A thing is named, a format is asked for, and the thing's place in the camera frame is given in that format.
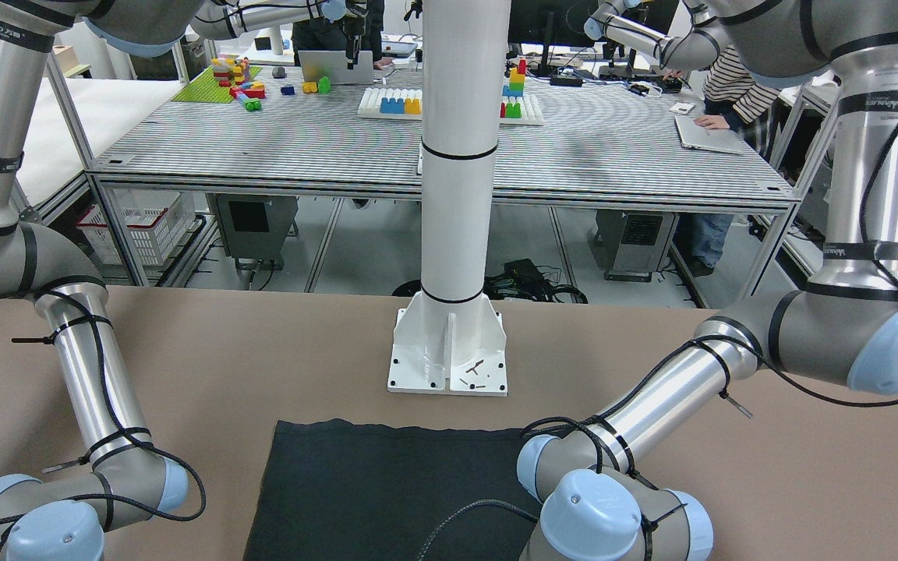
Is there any black graphic t-shirt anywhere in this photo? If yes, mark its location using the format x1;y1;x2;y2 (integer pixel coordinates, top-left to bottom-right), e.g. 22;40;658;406
245;419;539;560

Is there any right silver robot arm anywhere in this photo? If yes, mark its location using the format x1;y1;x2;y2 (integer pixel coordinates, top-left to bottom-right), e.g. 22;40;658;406
0;1;202;560

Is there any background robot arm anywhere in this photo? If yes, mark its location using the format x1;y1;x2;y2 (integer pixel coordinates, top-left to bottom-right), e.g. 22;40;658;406
583;1;733;71

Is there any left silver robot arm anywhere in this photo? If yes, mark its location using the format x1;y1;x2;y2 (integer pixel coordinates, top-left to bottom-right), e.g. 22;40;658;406
517;1;898;560

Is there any white central robot column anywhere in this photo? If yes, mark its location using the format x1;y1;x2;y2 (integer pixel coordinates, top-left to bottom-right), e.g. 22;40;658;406
386;1;511;397

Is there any white block tray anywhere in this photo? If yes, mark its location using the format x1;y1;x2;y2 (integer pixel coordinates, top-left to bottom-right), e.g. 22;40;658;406
357;86;545;125

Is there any grey control box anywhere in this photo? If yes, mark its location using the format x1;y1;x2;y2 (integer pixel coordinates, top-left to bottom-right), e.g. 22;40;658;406
207;194;297;270
594;209;678;283

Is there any striped aluminium work table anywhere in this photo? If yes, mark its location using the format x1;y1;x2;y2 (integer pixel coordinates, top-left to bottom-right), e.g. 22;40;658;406
90;79;798;308

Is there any open grey laptop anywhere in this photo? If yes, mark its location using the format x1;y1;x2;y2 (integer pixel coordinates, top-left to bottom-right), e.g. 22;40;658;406
299;50;375;85

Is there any silver laptop on table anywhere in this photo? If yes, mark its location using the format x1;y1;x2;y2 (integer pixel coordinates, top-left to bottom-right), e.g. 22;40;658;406
674;116;745;155

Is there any white plastic basket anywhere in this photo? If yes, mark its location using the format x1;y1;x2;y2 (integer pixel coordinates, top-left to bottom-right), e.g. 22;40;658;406
76;189;195;266

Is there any green lego baseplate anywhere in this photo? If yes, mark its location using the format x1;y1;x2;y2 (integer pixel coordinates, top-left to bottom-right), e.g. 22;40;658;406
171;65;265;104

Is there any person in striped shirt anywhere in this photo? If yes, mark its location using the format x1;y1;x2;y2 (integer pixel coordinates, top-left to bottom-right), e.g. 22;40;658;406
676;44;780;277

